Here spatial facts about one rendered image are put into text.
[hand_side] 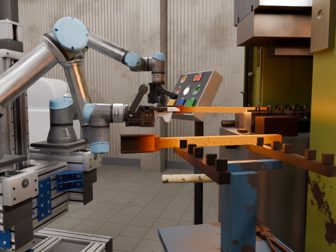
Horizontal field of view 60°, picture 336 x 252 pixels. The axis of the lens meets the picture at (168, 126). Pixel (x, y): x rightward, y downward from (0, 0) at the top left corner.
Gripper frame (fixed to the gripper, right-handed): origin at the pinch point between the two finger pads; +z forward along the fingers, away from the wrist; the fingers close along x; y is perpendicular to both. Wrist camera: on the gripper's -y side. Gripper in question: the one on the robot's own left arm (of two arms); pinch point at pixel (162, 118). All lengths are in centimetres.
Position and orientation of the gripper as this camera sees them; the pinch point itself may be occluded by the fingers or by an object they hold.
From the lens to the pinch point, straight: 160.4
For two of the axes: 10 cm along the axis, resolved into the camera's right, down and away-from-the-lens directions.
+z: 0.0, 10.0, 0.9
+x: -2.7, 0.9, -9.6
